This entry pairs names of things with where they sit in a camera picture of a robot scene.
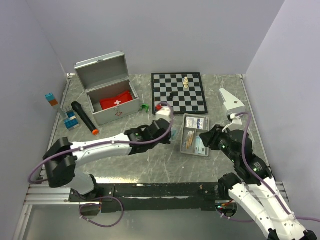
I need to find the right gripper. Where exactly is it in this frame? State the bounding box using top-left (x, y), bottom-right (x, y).
top-left (198, 123), bottom-right (238, 162)

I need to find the teal striped wipe packet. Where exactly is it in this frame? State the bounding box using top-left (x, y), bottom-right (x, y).
top-left (194, 136), bottom-right (207, 156)

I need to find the bag of cotton swabs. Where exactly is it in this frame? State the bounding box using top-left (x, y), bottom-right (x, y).
top-left (185, 130), bottom-right (195, 149)

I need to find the white gauze pad packet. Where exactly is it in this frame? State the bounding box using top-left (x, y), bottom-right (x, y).
top-left (185, 116), bottom-right (208, 130)

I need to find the grey plastic tray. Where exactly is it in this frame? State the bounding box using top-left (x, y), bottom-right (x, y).
top-left (180, 113), bottom-right (210, 157)

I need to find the red first aid kit pouch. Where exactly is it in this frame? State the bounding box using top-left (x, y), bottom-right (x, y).
top-left (99, 90), bottom-right (133, 110)

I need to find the metal first aid case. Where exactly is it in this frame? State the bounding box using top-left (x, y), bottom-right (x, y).
top-left (74, 51), bottom-right (140, 125)

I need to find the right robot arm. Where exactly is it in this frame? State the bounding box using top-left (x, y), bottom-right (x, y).
top-left (199, 124), bottom-right (317, 240)

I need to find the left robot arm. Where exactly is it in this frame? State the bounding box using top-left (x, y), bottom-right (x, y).
top-left (43, 118), bottom-right (172, 201)

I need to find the green plastic clip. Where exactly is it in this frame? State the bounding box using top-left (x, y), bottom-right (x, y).
top-left (140, 103), bottom-right (150, 113)

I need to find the white plastic wedge housing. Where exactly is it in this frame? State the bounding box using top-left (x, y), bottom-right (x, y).
top-left (219, 88), bottom-right (246, 116)

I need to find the black grey chessboard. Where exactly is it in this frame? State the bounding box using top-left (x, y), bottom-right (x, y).
top-left (151, 72), bottom-right (208, 115)

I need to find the toy brick tower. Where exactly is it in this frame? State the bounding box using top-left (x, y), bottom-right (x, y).
top-left (45, 93), bottom-right (80, 131)

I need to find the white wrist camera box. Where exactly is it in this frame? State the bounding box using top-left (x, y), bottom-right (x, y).
top-left (155, 106), bottom-right (172, 123)

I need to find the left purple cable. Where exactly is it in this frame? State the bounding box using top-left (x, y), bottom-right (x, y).
top-left (27, 101), bottom-right (175, 228)

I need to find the purple cable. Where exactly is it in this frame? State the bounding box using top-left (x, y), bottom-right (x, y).
top-left (27, 101), bottom-right (175, 228)
top-left (217, 112), bottom-right (320, 223)

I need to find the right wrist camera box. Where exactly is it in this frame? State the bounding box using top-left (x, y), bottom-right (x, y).
top-left (226, 113), bottom-right (243, 129)

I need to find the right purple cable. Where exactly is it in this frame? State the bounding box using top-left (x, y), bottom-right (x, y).
top-left (217, 112), bottom-right (320, 223)

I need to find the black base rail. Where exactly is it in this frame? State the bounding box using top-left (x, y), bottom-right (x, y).
top-left (68, 182), bottom-right (231, 213)

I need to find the black microphone orange ring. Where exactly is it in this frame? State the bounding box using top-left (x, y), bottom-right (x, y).
top-left (71, 100), bottom-right (99, 136)

